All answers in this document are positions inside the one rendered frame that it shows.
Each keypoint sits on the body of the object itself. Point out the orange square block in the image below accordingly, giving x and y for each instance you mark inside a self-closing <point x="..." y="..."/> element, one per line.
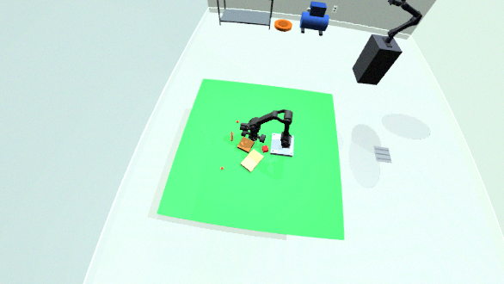
<point x="245" y="144"/>

